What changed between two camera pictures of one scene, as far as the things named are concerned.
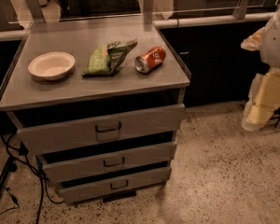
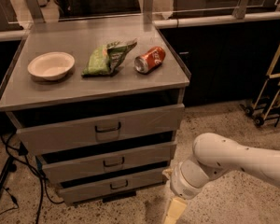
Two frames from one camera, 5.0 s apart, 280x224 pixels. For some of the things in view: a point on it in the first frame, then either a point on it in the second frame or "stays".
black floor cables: [24, 152] stays
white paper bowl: [52, 65] stays
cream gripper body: [277, 42] → [179, 186]
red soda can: [149, 60] stays
